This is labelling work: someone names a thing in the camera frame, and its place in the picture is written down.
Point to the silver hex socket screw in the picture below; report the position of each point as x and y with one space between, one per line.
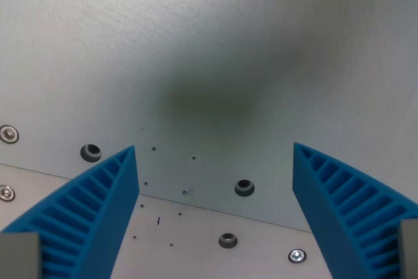
8 134
6 192

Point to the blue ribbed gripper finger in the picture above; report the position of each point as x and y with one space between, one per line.
323 207
107 207

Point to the silver torx screw with washer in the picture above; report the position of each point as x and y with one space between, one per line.
297 255

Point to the grey finger mount block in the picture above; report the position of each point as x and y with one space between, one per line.
409 249
19 256

